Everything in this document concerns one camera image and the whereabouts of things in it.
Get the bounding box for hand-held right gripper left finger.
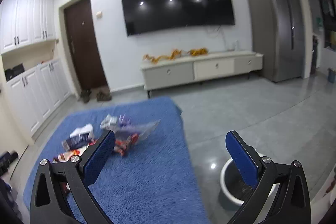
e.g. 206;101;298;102
30;130;116;224

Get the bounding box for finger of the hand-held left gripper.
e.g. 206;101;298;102
0;152;19;176

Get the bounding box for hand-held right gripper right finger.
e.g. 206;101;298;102
225;131;311;224

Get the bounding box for orange red snack packet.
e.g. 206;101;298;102
113;133;139;157

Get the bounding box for white silver wrapper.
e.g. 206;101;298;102
101;114;120;131

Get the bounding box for orange white snack packet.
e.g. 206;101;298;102
52;149;82;164

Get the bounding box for white round bin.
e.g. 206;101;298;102
220;151;277;206

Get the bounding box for purple wrapper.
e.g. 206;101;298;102
119;115;132;127

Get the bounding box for clear plastic bag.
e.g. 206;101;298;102
115;119;161;141

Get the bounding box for blue fluffy mat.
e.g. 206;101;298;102
23;97;210;224

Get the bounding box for brown shoes pair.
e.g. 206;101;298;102
96;91;112;102
78;89;92;103

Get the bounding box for white base cabinets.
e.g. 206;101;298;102
5;57;72;135

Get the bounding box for black box on counter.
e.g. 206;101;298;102
5;64;25;81

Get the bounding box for white television stand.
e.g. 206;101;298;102
140;50;263;97

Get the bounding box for dark brown entrance door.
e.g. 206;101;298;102
64;0;108;94

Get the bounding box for orange garland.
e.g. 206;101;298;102
189;48;209;56
168;49;185;60
143;54;168;63

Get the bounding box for grey refrigerator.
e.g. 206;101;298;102
244;0;313;83

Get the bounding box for dark kitchen shelf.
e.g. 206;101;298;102
316;0;336;48

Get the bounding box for white cable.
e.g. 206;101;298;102
206;26;227;50

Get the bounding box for white wall cabinets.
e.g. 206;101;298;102
0;0;56;54

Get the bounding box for black wall television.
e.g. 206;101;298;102
119;0;236;36

